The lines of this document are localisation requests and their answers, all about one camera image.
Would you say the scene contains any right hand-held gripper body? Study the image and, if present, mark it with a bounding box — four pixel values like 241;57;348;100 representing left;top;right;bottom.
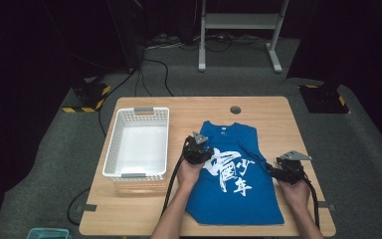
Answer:
276;149;313;186

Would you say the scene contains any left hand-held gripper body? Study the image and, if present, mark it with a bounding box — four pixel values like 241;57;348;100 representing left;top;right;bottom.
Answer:
182;130;215;165

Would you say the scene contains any blue printed t-shirt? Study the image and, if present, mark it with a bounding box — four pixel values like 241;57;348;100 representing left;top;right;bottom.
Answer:
185;119;286;227

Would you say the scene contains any white plastic basket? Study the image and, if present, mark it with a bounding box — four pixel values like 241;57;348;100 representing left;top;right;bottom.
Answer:
101;107;171;183

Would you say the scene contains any person's left hand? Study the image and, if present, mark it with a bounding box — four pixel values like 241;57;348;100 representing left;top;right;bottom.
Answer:
177;158;207;191

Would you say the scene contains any person's right hand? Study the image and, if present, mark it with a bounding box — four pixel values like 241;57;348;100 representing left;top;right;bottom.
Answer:
277;178;311;214

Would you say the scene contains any black base with yellow stripes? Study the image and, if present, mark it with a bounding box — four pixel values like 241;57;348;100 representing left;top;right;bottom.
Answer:
62;78;112;114
297;83;351;115

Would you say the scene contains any teal plastic box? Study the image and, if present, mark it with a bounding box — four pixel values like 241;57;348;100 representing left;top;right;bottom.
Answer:
25;227;73;239

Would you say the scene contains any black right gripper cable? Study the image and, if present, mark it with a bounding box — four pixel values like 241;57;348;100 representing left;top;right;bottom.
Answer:
302;176;321;231

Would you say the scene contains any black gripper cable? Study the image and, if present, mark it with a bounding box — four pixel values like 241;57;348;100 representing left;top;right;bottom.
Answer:
160;136;191;221
302;176;321;231

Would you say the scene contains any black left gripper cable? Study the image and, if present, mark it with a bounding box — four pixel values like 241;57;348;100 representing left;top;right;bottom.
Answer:
160;136;191;221

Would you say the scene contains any grey table edge bracket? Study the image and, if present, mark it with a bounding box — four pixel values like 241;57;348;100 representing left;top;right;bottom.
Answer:
76;203;97;213
317;200;336;212

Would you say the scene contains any black floor cable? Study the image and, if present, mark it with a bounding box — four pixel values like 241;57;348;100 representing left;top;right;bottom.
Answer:
97;68;139;137
134;59;175;98

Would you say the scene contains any bundle of floor cables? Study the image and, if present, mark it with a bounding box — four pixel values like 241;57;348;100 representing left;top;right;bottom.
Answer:
143;31;270;53

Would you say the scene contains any black looped cable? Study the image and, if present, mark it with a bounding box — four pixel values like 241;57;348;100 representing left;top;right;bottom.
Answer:
67;187;92;227

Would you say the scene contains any white metal stand frame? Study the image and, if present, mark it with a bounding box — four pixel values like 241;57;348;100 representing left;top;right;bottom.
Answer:
197;0;290;74

